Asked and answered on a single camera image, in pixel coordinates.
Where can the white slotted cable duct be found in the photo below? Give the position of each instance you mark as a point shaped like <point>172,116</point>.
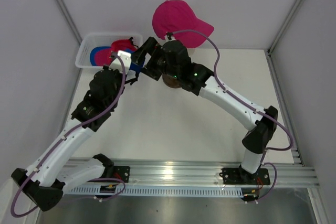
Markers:
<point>164,191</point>

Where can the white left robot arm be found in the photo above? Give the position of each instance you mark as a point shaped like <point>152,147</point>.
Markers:
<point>43,182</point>

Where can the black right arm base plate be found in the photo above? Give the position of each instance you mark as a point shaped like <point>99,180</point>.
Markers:
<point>238,176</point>

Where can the aluminium mounting rail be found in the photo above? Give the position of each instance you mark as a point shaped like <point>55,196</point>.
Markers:
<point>206,174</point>

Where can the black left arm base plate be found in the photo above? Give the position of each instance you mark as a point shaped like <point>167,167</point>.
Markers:
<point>119,172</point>

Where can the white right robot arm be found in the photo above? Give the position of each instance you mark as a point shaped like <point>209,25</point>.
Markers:
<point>172,60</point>

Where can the brown round mannequin stand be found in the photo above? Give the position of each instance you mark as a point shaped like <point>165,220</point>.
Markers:
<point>171,82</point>

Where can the blue cap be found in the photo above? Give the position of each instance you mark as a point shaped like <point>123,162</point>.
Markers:
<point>100,56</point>
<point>134,72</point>

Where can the pink cap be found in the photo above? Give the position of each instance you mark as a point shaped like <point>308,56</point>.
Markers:
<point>124,44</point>
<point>177,15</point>

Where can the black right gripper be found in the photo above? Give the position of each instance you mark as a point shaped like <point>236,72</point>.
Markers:
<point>149,70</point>

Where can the white plastic mesh basket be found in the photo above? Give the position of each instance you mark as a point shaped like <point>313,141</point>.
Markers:
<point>84,58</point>

